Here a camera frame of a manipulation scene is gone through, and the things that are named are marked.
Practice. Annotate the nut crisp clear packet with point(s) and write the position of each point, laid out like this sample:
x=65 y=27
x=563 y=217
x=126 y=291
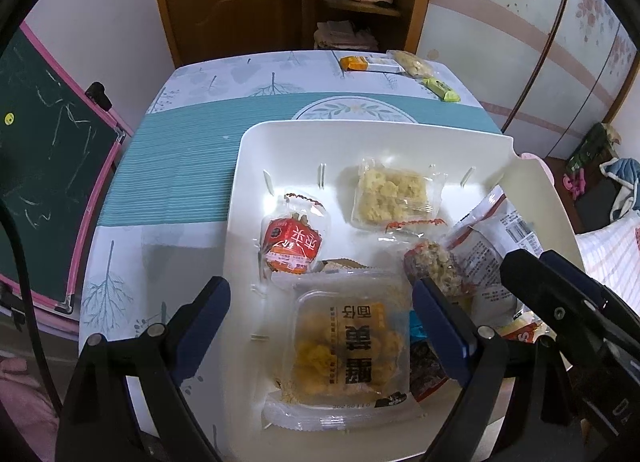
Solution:
x=435 y=262

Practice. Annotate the white plastic bin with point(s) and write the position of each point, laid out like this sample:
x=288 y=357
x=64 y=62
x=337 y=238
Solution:
x=280 y=157

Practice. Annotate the blue white cloth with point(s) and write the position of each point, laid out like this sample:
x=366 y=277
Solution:
x=622 y=169

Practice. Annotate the folded pink clothes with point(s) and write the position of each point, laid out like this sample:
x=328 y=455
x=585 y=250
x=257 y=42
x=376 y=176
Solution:
x=345 y=32

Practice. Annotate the pink toy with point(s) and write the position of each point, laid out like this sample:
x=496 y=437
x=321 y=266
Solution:
x=575 y=185

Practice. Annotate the beige wafer packet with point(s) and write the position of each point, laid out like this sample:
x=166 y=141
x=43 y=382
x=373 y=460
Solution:
x=345 y=267

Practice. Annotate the pale rice cracker packet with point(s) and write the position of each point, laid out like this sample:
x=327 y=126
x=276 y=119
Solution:
x=395 y=192

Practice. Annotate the dark brown snack packet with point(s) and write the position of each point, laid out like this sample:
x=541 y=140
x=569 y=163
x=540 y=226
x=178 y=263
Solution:
x=425 y=372

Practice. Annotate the pale cookie packet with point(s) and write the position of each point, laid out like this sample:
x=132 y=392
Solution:
x=412 y=64

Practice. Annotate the floral sliding wardrobe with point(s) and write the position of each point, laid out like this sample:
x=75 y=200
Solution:
x=475 y=42

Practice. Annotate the wooden door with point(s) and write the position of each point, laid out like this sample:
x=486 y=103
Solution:
x=225 y=2

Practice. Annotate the blue foil snack packet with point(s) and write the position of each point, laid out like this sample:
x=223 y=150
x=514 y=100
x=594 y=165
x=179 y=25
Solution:
x=416 y=329

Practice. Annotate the pink cloth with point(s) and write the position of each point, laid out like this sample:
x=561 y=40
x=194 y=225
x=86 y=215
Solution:
x=20 y=402

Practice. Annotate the white pink striped bedding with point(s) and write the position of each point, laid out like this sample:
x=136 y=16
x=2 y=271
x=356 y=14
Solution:
x=610 y=252

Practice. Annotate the yellow cake clear packet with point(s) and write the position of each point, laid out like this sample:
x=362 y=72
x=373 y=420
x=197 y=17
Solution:
x=345 y=342

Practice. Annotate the small white snack packet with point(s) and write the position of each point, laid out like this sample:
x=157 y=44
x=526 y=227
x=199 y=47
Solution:
x=385 y=65

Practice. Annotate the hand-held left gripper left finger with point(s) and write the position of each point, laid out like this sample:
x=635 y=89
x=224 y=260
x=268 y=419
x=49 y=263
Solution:
x=205 y=322

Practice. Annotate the black clip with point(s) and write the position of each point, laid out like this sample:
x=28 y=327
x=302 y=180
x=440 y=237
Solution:
x=97 y=94

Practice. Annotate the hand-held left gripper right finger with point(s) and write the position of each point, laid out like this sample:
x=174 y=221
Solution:
x=442 y=329

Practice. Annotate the green bag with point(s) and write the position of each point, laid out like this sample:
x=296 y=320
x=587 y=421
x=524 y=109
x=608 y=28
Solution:
x=592 y=149

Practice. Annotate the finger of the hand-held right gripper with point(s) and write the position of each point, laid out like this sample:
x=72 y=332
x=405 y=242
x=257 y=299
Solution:
x=575 y=274
x=540 y=292

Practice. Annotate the red orange clear packet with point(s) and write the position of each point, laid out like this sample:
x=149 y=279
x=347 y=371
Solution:
x=290 y=242

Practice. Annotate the green yellow snack packet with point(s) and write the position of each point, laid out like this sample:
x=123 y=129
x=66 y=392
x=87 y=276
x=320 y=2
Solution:
x=442 y=89

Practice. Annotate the white printed barcode packet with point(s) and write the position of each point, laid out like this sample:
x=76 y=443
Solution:
x=485 y=247

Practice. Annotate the pink framed chalkboard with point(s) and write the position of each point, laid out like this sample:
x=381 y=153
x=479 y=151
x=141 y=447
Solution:
x=45 y=142

